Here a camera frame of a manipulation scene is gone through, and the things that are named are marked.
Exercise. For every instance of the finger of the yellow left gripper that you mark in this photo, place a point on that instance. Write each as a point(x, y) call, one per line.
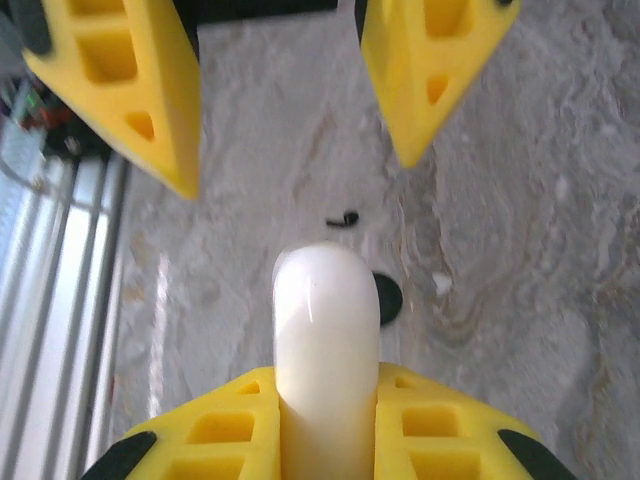
point(125, 75)
point(425, 75)

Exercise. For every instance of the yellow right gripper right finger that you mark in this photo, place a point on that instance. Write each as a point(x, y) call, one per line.
point(450, 440)

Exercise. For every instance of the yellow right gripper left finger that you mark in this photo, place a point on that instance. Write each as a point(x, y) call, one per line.
point(200, 440)

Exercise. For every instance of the black round earbud case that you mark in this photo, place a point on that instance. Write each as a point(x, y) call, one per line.
point(390, 300)

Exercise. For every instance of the white earbud charging case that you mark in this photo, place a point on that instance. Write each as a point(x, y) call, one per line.
point(325, 325)

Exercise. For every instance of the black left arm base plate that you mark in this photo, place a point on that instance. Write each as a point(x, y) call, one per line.
point(95, 142)

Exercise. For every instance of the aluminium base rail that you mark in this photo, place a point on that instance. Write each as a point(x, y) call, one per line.
point(50, 325)

